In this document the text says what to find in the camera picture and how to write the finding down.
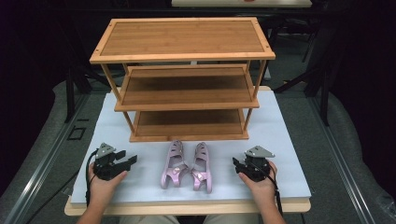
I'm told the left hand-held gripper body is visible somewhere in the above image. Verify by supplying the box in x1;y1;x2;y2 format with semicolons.
92;142;132;182

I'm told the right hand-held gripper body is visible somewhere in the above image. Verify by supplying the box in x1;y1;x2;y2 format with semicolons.
244;145;276;183

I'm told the pink child sandal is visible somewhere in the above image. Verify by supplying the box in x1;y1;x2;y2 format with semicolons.
160;139;191;189
190;141;214;194

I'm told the three-tier wooden shoe rack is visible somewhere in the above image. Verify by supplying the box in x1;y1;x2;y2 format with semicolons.
89;17;276;144

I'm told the person's right hand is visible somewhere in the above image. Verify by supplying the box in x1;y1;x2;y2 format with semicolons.
238;160;278;203

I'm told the person's left hand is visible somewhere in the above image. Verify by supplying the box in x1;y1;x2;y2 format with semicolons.
88;161;129;202

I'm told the white board mat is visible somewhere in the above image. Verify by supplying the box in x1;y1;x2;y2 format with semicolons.
70;90;312;206

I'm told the black metal stand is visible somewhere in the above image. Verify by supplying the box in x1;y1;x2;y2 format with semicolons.
63;59;108;124
273;27;332;127

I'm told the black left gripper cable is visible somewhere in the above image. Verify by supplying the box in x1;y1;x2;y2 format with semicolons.
84;149;99;207

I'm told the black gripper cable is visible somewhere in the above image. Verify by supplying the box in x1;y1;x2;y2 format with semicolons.
84;149;99;207
265;161;284;217

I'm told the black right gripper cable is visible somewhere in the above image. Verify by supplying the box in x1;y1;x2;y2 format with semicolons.
265;161;284;217

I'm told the metal floor rail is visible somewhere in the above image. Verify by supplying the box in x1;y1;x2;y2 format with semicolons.
309;95;378;224
2;92;92;224

